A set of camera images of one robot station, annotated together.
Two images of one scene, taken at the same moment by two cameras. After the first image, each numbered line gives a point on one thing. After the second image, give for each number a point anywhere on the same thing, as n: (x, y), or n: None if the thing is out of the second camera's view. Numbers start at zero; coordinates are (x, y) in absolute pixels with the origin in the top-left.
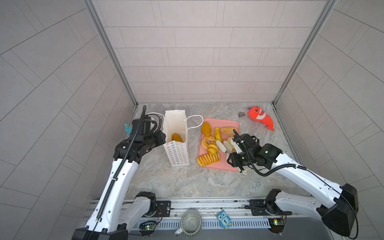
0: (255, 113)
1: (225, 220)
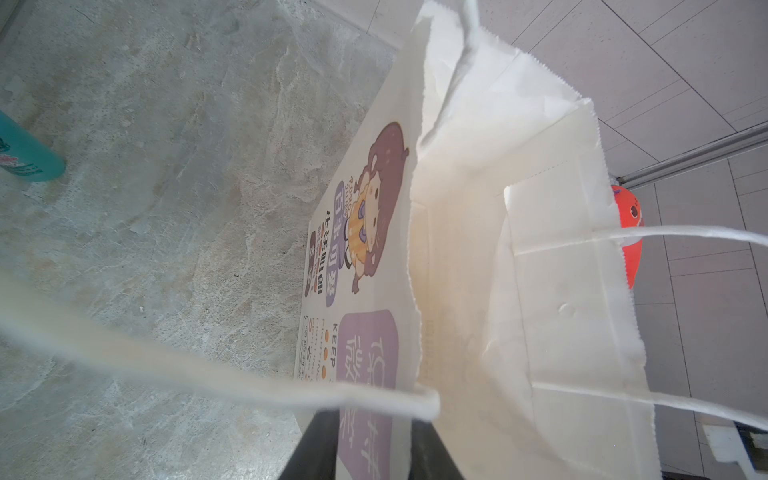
0: (630, 216)
1: None
